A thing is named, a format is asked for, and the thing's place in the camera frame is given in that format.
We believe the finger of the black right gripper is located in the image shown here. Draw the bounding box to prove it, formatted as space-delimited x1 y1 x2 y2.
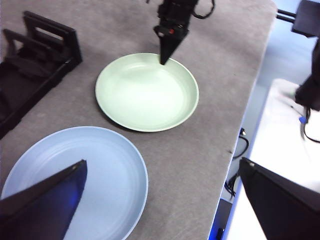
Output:
159 29 190 66

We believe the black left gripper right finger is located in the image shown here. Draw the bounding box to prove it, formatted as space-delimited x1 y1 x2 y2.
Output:
238 157 320 240

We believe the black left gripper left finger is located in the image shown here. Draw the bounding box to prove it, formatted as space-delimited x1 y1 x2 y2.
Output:
0 159 88 240

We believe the pale green round plate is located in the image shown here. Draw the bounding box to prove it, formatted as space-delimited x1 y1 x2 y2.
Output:
94 52 200 133

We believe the pale blue round plate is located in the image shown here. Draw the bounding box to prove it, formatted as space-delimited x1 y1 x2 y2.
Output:
0 125 149 240

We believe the black plastic plate rack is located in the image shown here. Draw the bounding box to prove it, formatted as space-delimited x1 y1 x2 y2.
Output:
0 10 84 140

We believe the dark box with blue light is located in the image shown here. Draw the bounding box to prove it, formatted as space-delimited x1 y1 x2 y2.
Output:
209 198 234 240

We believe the white platform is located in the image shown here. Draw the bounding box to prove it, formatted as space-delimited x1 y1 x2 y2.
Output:
249 78 320 191

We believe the black mounted device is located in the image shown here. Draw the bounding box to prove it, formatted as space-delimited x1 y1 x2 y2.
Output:
294 37 320 112

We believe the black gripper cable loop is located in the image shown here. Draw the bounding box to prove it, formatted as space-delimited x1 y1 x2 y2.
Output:
193 0 216 20

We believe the black cable bundle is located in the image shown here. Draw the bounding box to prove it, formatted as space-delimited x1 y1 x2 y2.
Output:
224 173 240 200

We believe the black cable with plug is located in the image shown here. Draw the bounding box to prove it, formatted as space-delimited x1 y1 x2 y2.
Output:
232 127 250 159

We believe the black hanging cable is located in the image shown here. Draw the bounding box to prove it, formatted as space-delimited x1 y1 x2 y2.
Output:
300 107 320 144

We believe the black metal frame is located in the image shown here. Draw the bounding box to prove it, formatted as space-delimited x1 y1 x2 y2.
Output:
276 0 320 39

